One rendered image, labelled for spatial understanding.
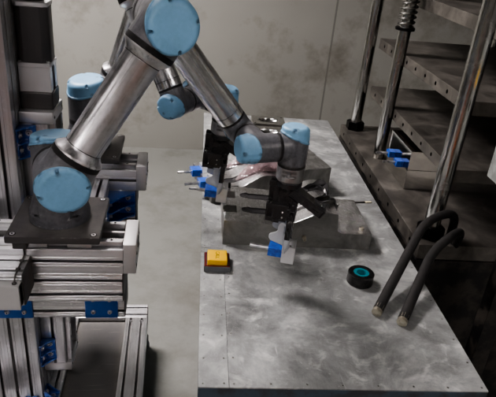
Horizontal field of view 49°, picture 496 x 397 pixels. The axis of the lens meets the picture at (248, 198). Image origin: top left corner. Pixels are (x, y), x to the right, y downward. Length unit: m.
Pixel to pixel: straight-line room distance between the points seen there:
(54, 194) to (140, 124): 3.42
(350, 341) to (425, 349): 0.20
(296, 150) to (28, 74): 0.74
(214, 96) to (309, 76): 3.24
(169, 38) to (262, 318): 0.78
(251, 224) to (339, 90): 3.04
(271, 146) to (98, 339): 1.28
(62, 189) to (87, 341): 1.20
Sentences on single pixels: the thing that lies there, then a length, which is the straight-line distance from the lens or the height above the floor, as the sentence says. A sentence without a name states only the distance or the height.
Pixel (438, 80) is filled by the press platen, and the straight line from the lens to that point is 2.27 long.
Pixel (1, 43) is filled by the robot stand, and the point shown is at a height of 1.44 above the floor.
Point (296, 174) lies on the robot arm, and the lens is 1.43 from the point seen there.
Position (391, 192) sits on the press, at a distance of 2.41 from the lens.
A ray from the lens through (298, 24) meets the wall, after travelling 4.51.
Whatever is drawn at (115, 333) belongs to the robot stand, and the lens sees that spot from 2.37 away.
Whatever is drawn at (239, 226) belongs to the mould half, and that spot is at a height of 0.87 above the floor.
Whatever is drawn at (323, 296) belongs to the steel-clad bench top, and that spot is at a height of 0.80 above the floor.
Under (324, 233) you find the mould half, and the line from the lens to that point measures 1.84.
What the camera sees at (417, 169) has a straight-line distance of 2.45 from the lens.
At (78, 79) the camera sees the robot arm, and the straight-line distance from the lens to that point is 1.86.
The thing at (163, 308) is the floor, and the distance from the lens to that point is 2.82.
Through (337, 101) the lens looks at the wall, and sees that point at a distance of 4.74.
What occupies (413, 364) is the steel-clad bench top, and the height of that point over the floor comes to 0.80.
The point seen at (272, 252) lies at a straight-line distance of 1.56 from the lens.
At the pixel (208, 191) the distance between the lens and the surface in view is 1.85.
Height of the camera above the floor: 1.75
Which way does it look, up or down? 27 degrees down
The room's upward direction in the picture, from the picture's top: 6 degrees clockwise
